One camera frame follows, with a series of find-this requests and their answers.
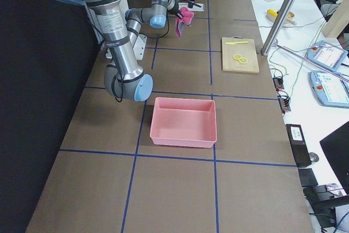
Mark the black power adapter box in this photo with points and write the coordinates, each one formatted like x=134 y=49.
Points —
x=298 y=145

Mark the yellow plastic knife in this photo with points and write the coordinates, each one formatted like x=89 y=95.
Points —
x=236 y=42

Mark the pink grey cleaning cloth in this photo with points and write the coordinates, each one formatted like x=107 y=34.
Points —
x=185 y=20

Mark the aluminium frame post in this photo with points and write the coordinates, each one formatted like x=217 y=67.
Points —
x=276 y=27

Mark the orange black circuit board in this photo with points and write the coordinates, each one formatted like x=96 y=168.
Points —
x=278 y=83

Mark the black monitor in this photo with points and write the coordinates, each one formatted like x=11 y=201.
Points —
x=335 y=148

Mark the lemon slice near board centre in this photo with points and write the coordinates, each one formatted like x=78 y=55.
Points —
x=242 y=60

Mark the blue teach pendant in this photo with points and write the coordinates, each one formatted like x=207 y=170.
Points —
x=326 y=54
x=330 y=90

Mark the lemon slice near board edge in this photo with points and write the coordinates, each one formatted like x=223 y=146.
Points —
x=237 y=57

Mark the white tray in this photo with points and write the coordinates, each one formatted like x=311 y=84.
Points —
x=196 y=8

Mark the near blue teach pendant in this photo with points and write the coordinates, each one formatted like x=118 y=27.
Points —
x=330 y=90

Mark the far blue teach pendant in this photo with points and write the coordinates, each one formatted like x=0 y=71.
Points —
x=326 y=54

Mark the bamboo cutting board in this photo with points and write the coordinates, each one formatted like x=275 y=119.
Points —
x=248 y=51

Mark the light wooden box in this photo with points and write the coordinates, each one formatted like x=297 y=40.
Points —
x=338 y=21

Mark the pink plastic bin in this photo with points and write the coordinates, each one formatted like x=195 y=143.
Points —
x=184 y=122

